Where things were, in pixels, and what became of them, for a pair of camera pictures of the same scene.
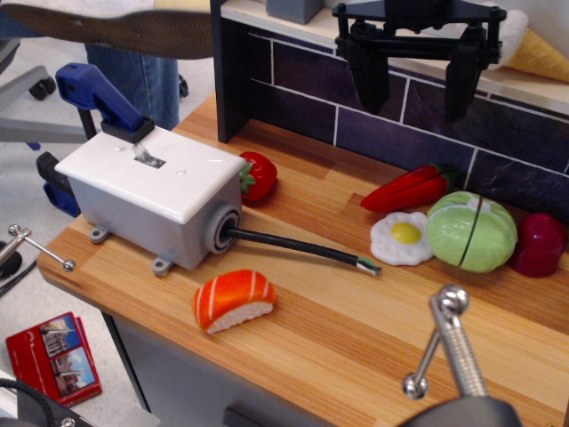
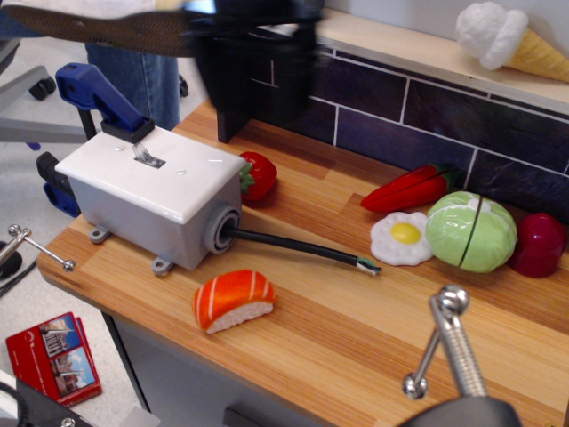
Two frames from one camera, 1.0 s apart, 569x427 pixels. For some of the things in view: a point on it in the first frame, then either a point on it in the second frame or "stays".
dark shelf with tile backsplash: (292, 76) stays
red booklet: (55, 357) stays
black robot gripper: (466, 32) → (255, 59)
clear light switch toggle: (142, 156) stays
